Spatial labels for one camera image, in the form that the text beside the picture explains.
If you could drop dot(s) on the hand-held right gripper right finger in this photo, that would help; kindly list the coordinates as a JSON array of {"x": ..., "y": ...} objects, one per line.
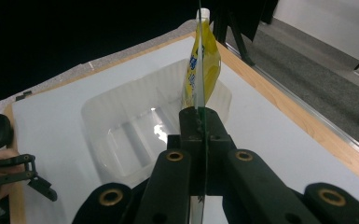
[{"x": 245, "y": 183}]

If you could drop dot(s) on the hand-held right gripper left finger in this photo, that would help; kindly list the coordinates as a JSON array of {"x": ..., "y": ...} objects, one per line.
[{"x": 171, "y": 180}]

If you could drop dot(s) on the clear plastic container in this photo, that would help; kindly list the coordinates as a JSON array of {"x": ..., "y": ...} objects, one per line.
[{"x": 130, "y": 118}]

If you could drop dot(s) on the yellow spout pouch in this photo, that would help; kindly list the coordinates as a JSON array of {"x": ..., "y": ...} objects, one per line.
[{"x": 212, "y": 56}]

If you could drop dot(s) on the dark curtain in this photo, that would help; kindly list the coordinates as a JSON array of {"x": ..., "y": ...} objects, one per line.
[{"x": 59, "y": 31}]

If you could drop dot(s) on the black metal stand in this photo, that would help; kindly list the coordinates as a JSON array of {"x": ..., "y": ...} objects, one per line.
[{"x": 230, "y": 31}]

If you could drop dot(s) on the black flat bracket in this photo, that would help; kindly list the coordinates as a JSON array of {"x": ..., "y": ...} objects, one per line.
[{"x": 23, "y": 95}]

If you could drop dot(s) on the aluminium frame rail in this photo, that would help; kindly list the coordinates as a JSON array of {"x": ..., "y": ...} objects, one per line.
[{"x": 307, "y": 102}]

